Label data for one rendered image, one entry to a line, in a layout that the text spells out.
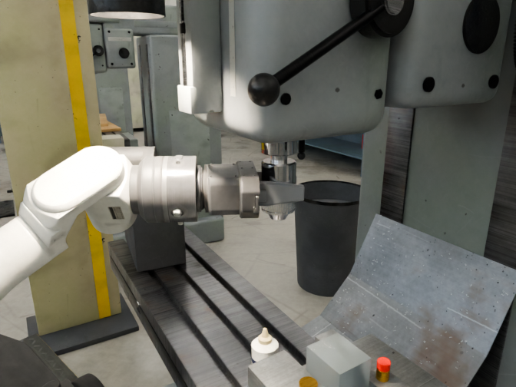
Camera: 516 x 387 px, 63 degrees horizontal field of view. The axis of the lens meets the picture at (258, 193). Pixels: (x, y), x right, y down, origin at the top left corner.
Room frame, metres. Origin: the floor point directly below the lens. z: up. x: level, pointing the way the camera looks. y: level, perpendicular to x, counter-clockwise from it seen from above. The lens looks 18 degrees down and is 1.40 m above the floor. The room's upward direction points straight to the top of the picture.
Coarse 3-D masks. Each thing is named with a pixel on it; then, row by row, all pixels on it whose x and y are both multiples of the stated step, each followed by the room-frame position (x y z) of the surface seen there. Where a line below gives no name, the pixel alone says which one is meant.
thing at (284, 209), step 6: (264, 174) 0.54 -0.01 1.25; (270, 174) 0.53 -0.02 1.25; (276, 174) 0.53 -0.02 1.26; (282, 174) 0.53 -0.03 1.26; (288, 174) 0.53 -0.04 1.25; (294, 174) 0.54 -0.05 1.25; (264, 180) 0.54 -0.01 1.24; (270, 180) 0.53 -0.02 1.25; (276, 180) 0.53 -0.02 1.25; (282, 180) 0.53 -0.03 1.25; (288, 180) 0.53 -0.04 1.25; (294, 180) 0.54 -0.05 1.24; (276, 204) 0.53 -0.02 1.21; (282, 204) 0.53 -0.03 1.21; (288, 204) 0.53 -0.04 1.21; (294, 204) 0.55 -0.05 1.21; (264, 210) 0.54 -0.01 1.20; (270, 210) 0.53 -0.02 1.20; (276, 210) 0.53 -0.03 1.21; (282, 210) 0.53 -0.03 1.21; (288, 210) 0.53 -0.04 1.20; (294, 210) 0.55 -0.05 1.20
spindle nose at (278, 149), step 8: (264, 144) 0.54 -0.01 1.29; (272, 144) 0.53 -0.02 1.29; (280, 144) 0.53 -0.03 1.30; (288, 144) 0.53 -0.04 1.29; (296, 144) 0.55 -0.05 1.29; (264, 152) 0.54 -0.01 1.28; (272, 152) 0.53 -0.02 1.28; (280, 152) 0.53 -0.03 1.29; (288, 152) 0.53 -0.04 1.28; (296, 152) 0.55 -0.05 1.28
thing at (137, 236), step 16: (144, 224) 0.91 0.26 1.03; (160, 224) 0.93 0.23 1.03; (176, 224) 0.94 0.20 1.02; (128, 240) 1.02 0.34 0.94; (144, 240) 0.91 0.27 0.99; (160, 240) 0.93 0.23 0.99; (176, 240) 0.94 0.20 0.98; (144, 256) 0.91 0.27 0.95; (160, 256) 0.93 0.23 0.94; (176, 256) 0.94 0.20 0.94
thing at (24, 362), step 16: (0, 336) 1.13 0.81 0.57; (0, 352) 1.05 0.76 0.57; (16, 352) 1.05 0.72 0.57; (32, 352) 1.05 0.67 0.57; (0, 368) 0.99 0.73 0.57; (16, 368) 0.99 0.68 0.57; (32, 368) 0.99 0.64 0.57; (0, 384) 0.93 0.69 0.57; (16, 384) 0.93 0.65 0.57; (32, 384) 0.93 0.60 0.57; (48, 384) 0.84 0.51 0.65; (64, 384) 0.88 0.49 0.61
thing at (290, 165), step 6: (264, 162) 0.55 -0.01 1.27; (270, 162) 0.54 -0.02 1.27; (276, 162) 0.54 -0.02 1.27; (282, 162) 0.54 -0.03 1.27; (288, 162) 0.54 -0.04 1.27; (294, 162) 0.55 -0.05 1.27; (264, 168) 0.54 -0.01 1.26; (270, 168) 0.53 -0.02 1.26; (276, 168) 0.53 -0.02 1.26; (282, 168) 0.53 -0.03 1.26; (288, 168) 0.53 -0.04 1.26; (294, 168) 0.54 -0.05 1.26
